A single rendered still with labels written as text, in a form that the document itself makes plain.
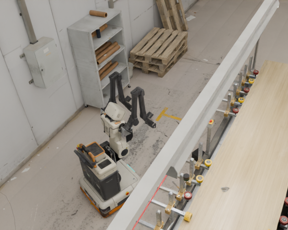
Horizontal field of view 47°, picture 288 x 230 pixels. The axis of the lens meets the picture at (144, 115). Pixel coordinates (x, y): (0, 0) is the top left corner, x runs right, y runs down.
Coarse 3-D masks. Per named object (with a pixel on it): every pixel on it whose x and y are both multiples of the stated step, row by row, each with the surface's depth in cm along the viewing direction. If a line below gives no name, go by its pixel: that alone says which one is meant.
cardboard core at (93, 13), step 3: (90, 12) 532; (93, 12) 529; (96, 12) 527; (99, 12) 525; (102, 12) 522; (105, 12) 521; (93, 15) 533; (96, 15) 529; (99, 15) 526; (102, 15) 522; (105, 15) 528
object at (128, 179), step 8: (120, 160) 457; (120, 168) 445; (128, 168) 444; (120, 176) 434; (128, 176) 434; (136, 176) 433; (80, 184) 436; (88, 184) 428; (120, 184) 424; (128, 184) 423; (136, 184) 423; (96, 192) 417; (120, 192) 414; (128, 192) 417; (96, 200) 409; (104, 200) 407; (112, 200) 407; (120, 200) 415; (96, 208) 420; (104, 208) 402; (112, 208) 412; (104, 216) 410
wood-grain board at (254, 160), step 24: (264, 72) 489; (264, 96) 444; (240, 120) 410; (264, 120) 407; (240, 144) 378; (264, 144) 376; (216, 168) 353; (240, 168) 351; (264, 168) 348; (216, 192) 330; (240, 192) 327; (264, 192) 325; (192, 216) 310; (216, 216) 309; (240, 216) 307; (264, 216) 305
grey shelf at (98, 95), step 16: (96, 16) 531; (112, 16) 528; (80, 32) 496; (112, 32) 549; (80, 48) 517; (96, 48) 513; (80, 64) 539; (96, 64) 524; (80, 80) 564; (96, 80) 544; (128, 80) 630; (96, 96) 569
